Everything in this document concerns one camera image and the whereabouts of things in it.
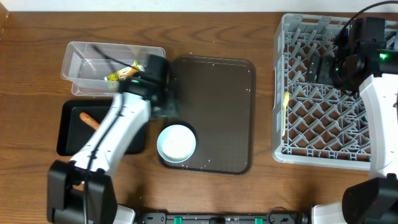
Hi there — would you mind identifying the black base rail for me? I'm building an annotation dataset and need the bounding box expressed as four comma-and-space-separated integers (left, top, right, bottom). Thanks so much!
134, 211, 312, 224

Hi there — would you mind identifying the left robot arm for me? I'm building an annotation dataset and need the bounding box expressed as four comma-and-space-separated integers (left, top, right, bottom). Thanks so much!
47, 78, 178, 223

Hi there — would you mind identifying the grey dishwasher rack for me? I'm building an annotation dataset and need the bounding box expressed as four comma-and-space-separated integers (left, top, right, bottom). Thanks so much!
272, 13, 398, 171

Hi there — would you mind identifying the clear plastic bin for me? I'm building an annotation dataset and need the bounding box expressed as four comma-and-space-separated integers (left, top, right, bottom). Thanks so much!
61, 41, 165, 96

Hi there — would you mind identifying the black tray bin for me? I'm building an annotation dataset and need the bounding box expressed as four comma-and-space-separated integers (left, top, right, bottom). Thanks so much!
56, 98, 147, 157

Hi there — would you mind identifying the light blue rice bowl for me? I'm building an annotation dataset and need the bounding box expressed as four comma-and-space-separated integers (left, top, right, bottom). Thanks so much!
157, 124, 197, 163

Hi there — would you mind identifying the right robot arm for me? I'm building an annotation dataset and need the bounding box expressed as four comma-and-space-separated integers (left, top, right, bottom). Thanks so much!
306, 49, 397, 223

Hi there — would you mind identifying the yellow plastic spoon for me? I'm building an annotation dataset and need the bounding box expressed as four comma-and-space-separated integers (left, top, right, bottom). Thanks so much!
282, 91, 290, 137

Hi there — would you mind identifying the yellow green snack wrapper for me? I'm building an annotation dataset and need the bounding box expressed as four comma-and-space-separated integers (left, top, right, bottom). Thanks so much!
104, 60, 145, 81

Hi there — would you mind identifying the brown serving tray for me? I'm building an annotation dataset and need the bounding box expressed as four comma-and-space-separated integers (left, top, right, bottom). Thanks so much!
160, 55, 256, 175

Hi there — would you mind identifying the orange carrot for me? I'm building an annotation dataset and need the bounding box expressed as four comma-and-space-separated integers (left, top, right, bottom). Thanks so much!
80, 112, 100, 130

